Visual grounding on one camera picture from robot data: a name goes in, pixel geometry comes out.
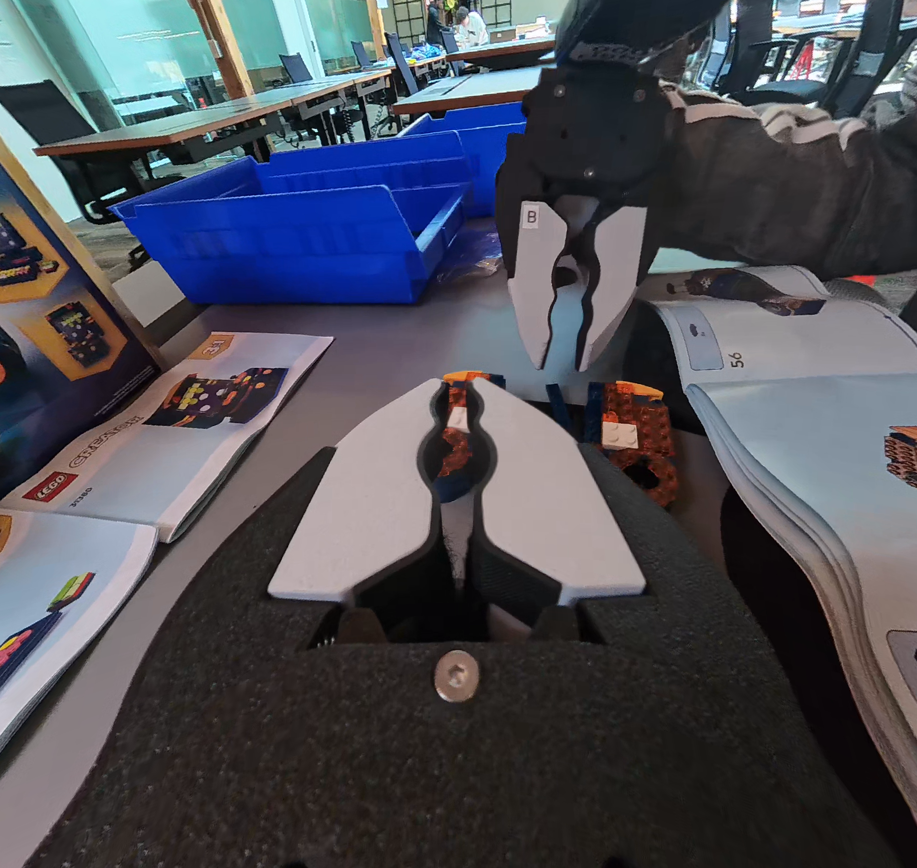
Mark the wooden top office desk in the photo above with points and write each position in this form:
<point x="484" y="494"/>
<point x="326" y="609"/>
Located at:
<point x="215" y="112"/>
<point x="501" y="47"/>
<point x="465" y="90"/>

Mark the instruction booklet purple figure cover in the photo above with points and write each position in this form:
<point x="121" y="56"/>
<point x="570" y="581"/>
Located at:
<point x="64" y="596"/>

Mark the small blue plastic bin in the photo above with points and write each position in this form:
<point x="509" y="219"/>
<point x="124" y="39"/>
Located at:
<point x="487" y="144"/>

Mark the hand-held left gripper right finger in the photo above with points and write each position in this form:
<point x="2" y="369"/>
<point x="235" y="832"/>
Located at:
<point x="551" y="510"/>

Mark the open instruction booklet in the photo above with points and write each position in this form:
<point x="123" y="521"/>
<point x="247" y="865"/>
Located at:
<point x="802" y="416"/>

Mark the instruction booklet arcade cabinet cover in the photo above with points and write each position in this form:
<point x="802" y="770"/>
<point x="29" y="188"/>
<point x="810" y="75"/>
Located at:
<point x="143" y="452"/>

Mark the orange and blue brick model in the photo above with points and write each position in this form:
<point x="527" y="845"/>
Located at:
<point x="637" y="445"/>

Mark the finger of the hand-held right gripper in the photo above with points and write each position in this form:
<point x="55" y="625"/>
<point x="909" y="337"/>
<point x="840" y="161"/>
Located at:
<point x="616" y="273"/>
<point x="530" y="287"/>

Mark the black office chair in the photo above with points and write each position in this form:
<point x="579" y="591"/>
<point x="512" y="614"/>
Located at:
<point x="752" y="22"/>
<point x="295" y="65"/>
<point x="400" y="58"/>
<point x="877" y="44"/>
<point x="43" y="112"/>

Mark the person's right forearm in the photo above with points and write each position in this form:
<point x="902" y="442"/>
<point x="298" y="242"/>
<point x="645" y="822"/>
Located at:
<point x="788" y="194"/>

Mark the large blue plastic bin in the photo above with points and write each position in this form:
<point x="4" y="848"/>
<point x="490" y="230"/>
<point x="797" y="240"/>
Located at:
<point x="286" y="252"/>

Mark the clear plastic bag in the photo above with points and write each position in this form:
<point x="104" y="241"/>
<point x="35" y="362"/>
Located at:
<point x="465" y="255"/>

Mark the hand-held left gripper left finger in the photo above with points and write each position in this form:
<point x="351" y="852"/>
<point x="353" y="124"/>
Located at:
<point x="372" y="510"/>

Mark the toy brick set box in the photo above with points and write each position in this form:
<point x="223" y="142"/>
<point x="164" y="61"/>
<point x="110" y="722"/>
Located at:
<point x="43" y="309"/>

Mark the wooden post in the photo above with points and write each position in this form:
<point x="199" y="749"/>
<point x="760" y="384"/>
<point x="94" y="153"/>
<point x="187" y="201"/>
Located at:
<point x="371" y="1"/>
<point x="215" y="22"/>

